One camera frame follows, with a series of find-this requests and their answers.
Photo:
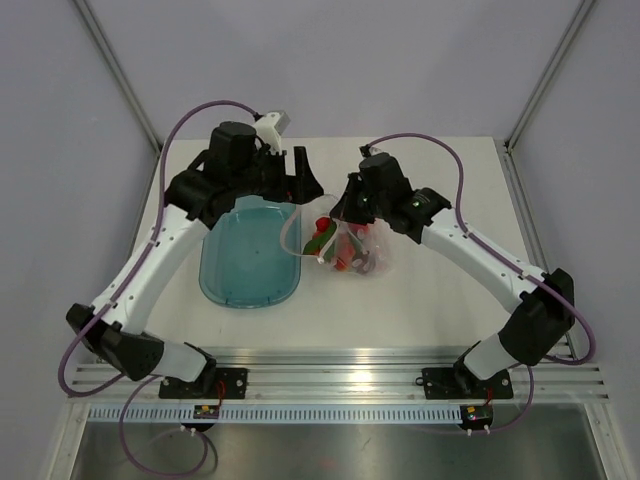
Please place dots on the red strawberry bunch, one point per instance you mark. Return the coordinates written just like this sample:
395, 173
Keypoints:
343, 246

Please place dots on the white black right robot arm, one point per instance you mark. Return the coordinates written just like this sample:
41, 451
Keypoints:
538, 303

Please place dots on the aluminium frame post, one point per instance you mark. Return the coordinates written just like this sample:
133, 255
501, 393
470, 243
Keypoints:
551, 70
109, 58

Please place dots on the right aluminium frame post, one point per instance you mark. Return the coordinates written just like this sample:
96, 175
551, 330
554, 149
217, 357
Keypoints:
551, 70

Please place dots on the white slotted cable duct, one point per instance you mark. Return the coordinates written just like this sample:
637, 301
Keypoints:
279, 414

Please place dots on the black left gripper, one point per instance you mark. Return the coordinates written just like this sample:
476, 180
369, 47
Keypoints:
305, 186

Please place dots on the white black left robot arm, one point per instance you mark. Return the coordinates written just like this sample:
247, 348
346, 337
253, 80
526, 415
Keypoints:
240, 161

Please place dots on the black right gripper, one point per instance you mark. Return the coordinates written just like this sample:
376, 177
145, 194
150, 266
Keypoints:
345, 210

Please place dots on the left aluminium frame post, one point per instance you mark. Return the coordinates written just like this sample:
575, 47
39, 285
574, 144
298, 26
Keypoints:
109, 58

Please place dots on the blue transparent plastic tray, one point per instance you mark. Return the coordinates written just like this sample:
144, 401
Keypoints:
243, 263

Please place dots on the aluminium mounting rail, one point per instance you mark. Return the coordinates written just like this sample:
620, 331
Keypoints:
387, 376

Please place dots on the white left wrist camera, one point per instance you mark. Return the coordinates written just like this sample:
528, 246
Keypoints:
270, 127

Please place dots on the clear pink zip top bag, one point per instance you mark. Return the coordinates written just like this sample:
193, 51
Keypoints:
321, 207

